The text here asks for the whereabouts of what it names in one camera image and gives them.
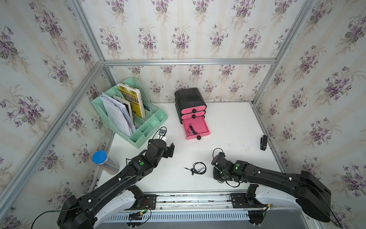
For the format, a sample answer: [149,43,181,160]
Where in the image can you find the black earphones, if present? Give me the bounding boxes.
[186,124,198,136]
[217,171,242,188]
[185,162,207,176]

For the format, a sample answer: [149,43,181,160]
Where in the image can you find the pink bottom drawer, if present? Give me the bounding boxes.
[182,116,211,140]

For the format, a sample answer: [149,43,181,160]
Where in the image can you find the pink drawer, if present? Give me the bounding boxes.
[180,106,206,114]
[182,116,211,140]
[180,111,205,120]

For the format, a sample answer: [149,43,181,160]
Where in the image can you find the pink top drawer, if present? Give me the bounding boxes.
[180,106,206,114]

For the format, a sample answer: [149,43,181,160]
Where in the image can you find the black pink drawer cabinet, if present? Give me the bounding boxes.
[174,88,207,124]

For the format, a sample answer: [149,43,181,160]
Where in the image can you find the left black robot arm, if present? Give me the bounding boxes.
[57,139,175,229]

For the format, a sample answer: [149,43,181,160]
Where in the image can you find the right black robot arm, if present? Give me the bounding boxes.
[211,152,332,223]

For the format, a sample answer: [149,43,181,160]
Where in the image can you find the green plastic file organizer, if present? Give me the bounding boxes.
[92,77,168,148]

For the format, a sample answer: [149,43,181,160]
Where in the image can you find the black stapler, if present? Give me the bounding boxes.
[260,135,268,151]

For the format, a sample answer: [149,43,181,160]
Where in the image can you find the white paper stack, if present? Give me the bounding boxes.
[100,93,136,137]

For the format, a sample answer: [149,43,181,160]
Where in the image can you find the blue lid plastic jar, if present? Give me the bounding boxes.
[92,150,120,175]

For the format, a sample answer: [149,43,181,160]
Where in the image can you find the yellow book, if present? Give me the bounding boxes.
[117,83,146,119]

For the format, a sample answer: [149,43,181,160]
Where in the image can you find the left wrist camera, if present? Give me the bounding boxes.
[158,128,167,141]

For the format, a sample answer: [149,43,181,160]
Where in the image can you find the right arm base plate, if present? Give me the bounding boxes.
[229,193,267,209]

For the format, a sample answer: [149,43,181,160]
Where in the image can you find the aluminium front rail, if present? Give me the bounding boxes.
[114,190,311,213]

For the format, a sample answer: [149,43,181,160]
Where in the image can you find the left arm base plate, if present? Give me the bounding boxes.
[128,194,157,210]

